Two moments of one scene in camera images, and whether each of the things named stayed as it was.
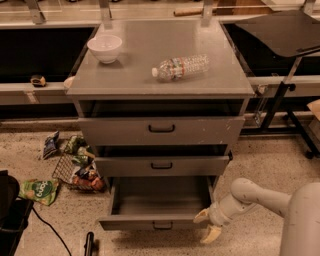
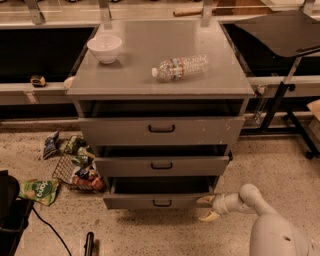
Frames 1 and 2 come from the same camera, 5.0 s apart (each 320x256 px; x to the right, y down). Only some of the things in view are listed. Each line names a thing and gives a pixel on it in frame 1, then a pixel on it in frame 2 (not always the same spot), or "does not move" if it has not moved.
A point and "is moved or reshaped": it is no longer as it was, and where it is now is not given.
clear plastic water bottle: (176, 68) does not move
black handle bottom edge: (89, 244) does not move
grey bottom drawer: (158, 202) is moved or reshaped
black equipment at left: (15, 213) does not move
